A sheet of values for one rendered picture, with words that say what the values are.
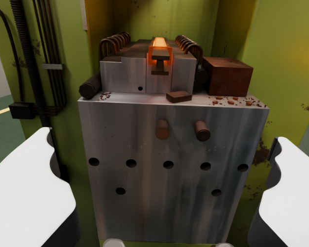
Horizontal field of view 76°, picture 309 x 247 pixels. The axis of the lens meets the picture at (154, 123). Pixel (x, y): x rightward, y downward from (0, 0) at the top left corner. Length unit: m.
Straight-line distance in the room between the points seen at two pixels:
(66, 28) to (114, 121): 0.30
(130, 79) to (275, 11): 0.39
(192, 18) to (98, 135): 0.64
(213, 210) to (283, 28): 0.50
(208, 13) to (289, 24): 0.37
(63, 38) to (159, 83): 0.30
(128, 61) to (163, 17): 0.49
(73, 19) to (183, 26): 0.46
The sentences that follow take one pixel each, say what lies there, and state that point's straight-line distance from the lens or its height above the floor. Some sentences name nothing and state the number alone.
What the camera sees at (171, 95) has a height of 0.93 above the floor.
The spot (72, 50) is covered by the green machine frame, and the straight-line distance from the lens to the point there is 0.61.
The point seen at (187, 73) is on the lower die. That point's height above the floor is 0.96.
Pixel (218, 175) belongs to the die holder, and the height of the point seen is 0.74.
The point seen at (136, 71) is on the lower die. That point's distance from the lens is 0.43.
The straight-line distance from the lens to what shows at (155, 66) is 0.36.
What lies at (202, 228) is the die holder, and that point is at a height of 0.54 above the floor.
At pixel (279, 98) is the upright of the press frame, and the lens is 0.70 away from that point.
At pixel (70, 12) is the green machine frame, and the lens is 0.60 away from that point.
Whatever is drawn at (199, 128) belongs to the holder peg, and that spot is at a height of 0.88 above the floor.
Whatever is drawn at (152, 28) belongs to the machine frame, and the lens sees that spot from 0.90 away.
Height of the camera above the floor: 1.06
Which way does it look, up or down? 28 degrees down
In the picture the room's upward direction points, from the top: 2 degrees clockwise
